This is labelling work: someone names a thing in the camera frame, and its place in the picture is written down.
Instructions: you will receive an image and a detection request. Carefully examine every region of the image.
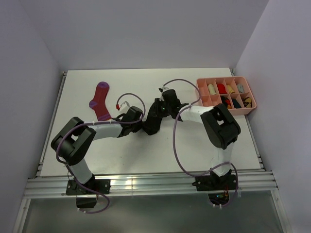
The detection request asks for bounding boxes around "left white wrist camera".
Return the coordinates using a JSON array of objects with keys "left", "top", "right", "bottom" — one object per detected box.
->
[{"left": 116, "top": 101, "right": 131, "bottom": 114}]

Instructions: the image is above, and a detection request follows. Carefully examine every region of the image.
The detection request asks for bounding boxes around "maroon purple orange sock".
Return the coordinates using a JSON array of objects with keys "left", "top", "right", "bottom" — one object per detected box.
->
[{"left": 89, "top": 82, "right": 111, "bottom": 121}]

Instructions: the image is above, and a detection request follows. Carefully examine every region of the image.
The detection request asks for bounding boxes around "black orange rolled sock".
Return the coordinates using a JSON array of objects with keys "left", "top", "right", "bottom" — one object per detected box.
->
[{"left": 221, "top": 96, "right": 232, "bottom": 109}]

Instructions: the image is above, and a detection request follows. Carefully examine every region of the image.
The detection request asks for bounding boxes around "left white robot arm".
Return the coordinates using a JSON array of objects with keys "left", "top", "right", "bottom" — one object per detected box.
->
[{"left": 51, "top": 106, "right": 143, "bottom": 194}]

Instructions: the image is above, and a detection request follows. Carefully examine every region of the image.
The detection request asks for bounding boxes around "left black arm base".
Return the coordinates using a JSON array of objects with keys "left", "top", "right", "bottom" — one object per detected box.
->
[{"left": 65, "top": 178, "right": 111, "bottom": 214}]

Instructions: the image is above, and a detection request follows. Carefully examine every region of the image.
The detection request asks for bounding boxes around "red rolled sock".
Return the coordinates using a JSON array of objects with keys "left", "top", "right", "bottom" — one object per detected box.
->
[{"left": 217, "top": 83, "right": 227, "bottom": 94}]

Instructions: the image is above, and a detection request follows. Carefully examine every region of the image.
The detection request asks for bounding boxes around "grey rolled sock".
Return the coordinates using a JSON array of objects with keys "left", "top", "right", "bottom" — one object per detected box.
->
[{"left": 237, "top": 83, "right": 244, "bottom": 93}]

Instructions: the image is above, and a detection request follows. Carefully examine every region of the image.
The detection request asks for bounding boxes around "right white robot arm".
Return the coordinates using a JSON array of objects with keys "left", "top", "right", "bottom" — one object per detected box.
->
[{"left": 155, "top": 87, "right": 241, "bottom": 189}]

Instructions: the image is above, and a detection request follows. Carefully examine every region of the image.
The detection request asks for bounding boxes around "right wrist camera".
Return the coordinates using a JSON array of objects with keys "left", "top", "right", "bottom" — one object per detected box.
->
[{"left": 159, "top": 85, "right": 169, "bottom": 93}]

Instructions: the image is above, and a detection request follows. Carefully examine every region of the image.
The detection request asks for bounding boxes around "argyle rolled sock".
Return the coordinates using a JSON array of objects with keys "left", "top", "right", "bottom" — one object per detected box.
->
[{"left": 242, "top": 97, "right": 253, "bottom": 108}]

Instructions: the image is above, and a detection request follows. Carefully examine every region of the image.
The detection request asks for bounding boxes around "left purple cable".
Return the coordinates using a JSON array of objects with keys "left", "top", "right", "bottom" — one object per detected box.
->
[{"left": 55, "top": 93, "right": 146, "bottom": 214}]

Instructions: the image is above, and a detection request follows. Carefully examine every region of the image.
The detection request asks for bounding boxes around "navy rolled sock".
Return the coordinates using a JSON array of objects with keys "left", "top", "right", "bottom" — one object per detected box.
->
[{"left": 232, "top": 99, "right": 242, "bottom": 109}]

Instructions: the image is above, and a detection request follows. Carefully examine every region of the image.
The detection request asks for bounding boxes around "aluminium frame rail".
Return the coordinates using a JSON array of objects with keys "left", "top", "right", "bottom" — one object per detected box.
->
[{"left": 23, "top": 171, "right": 278, "bottom": 199}]

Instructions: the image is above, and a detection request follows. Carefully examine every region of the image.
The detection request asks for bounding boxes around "yellow rolled sock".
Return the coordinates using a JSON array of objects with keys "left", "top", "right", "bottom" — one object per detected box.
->
[{"left": 227, "top": 85, "right": 236, "bottom": 94}]

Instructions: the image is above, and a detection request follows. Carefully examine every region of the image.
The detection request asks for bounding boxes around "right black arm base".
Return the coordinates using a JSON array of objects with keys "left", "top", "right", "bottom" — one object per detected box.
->
[{"left": 192, "top": 169, "right": 239, "bottom": 207}]

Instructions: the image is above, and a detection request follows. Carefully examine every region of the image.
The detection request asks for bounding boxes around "pink divided organizer box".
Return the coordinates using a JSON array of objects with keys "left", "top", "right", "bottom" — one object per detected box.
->
[{"left": 196, "top": 76, "right": 257, "bottom": 116}]

